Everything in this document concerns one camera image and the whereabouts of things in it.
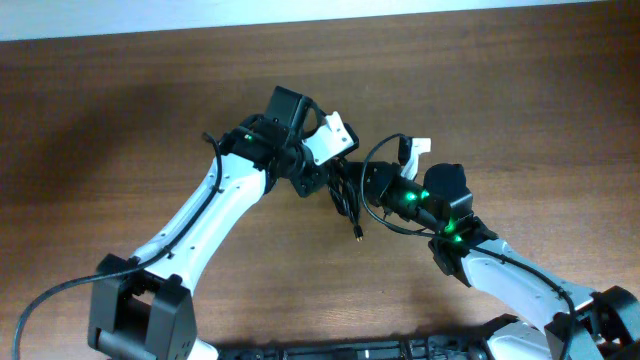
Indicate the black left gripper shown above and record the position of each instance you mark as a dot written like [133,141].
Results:
[307,182]

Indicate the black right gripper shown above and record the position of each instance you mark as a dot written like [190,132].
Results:
[388,173]

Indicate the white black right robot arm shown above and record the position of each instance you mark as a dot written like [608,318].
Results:
[464,247]

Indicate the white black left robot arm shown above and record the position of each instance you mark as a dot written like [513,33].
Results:
[142,307]

